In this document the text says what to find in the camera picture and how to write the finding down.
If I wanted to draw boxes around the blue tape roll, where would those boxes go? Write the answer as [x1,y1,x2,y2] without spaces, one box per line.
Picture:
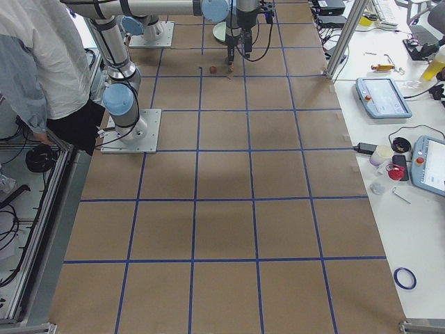
[393,267,417,291]

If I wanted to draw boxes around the teach pendant lower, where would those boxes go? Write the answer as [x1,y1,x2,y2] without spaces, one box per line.
[410,136,445,196]

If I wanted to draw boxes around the aluminium frame post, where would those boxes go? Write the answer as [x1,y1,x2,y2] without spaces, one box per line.
[325,0,368,79]

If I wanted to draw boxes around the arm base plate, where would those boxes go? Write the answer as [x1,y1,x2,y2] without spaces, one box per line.
[129,21,175,49]
[99,109,161,154]

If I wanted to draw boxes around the black cable coil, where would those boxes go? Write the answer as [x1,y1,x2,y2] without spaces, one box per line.
[25,144,56,174]

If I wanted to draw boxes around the light green round plate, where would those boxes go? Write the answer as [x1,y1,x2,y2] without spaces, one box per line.
[212,22,226,44]

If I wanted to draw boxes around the teach pendant upper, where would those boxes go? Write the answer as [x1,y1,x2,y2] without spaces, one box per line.
[355,77,412,119]

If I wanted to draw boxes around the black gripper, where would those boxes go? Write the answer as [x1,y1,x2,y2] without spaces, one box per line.
[225,20,254,66]

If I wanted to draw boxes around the yellow bottle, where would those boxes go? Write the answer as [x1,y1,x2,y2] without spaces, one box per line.
[421,45,445,81]

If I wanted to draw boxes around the person in white shirt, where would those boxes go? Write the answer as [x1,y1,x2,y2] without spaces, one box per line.
[1,1,105,154]

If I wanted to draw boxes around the teach pendant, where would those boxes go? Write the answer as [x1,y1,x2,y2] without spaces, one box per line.
[410,136,445,196]
[355,77,412,119]

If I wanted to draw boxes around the white cup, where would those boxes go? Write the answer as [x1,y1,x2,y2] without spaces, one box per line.
[369,145,394,166]

